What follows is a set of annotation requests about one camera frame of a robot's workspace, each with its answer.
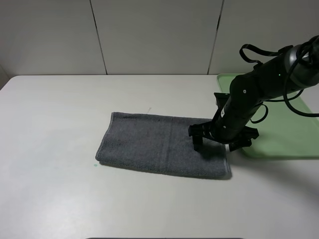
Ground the grey towel with orange pattern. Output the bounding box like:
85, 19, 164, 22
95, 112, 230, 179

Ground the black right camera cable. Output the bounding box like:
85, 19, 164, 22
239, 37, 319, 124

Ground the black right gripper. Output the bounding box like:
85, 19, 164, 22
188, 121, 259, 152

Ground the light green plastic tray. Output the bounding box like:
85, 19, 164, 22
216, 72, 319, 160

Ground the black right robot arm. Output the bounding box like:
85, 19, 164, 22
188, 36, 319, 151

